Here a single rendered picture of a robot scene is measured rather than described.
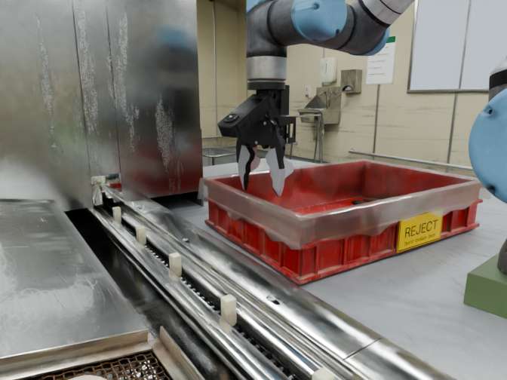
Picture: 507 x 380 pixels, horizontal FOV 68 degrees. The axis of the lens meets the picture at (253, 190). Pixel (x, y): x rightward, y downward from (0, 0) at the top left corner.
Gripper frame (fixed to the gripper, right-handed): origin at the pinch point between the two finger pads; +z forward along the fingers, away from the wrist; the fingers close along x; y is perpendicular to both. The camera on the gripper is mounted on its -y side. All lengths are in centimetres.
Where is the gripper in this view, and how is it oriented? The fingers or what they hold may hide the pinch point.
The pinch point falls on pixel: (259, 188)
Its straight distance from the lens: 73.1
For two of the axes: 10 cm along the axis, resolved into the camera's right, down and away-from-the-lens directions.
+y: 6.4, -1.8, 7.5
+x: -7.7, -1.4, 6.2
